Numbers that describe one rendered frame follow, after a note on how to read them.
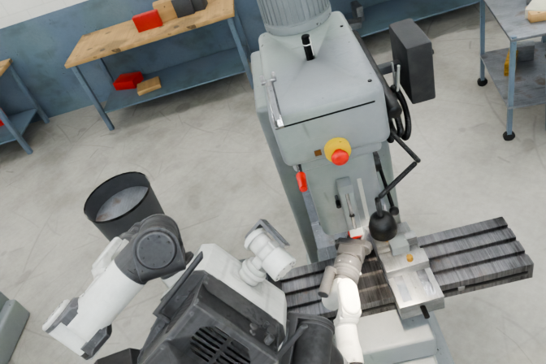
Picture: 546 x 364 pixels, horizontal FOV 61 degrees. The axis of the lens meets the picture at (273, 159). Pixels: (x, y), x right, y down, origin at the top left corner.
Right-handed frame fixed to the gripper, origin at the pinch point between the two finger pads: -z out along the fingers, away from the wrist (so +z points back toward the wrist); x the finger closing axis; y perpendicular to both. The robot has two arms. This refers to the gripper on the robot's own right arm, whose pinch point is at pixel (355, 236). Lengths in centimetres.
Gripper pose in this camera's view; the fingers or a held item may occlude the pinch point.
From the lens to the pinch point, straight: 164.2
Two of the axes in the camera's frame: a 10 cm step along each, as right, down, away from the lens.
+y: 2.7, 7.5, 6.1
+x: -9.0, -0.2, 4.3
